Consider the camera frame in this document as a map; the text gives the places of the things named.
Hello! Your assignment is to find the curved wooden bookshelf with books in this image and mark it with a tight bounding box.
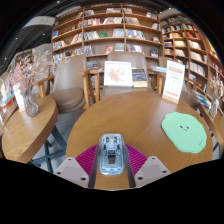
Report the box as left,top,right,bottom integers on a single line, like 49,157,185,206
159,13,224,101

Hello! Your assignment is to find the small white table sign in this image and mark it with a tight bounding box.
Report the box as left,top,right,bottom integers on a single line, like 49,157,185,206
13,83,27,113

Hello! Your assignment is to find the dark cover book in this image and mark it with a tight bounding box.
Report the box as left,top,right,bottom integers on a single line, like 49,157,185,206
131,68,149,89

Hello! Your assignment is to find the stack of colourful books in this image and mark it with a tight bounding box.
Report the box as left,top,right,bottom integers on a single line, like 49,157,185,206
193,89,212,109

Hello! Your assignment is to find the translucent light blue computer mouse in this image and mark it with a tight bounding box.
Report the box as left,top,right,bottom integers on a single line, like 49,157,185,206
98,133,126,176

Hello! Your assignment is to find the light blue book stack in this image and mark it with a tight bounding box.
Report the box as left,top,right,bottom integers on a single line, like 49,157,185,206
149,65,168,74

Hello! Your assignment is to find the white hanging ceiling panel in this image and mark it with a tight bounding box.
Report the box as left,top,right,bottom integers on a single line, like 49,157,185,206
23,15,57,28

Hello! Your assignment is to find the green wavy-edged mouse pad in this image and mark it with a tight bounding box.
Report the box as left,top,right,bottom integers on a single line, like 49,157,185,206
161,111,208,154

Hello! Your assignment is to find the brown upholstered wooden armchair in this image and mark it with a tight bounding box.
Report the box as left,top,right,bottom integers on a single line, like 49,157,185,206
78,50,166,103
156,55,205,111
33,54,91,114

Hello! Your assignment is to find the white sign on wooden base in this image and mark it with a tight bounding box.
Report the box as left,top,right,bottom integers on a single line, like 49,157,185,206
161,59,186,105

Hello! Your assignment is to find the glass vase with beige flowers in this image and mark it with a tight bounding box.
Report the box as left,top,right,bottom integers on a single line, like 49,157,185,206
207,71,224,118

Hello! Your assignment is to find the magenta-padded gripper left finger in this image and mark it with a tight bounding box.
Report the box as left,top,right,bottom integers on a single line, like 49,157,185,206
53,143,101,189

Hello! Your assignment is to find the white framed floral picture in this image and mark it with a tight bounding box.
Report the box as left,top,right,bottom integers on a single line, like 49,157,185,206
103,60,134,88

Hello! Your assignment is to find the wide wooden bookshelf with books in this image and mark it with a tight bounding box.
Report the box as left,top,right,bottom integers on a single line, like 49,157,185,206
50,3,164,68

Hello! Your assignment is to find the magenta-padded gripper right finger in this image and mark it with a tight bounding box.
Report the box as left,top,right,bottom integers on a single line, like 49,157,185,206
123,143,172,188

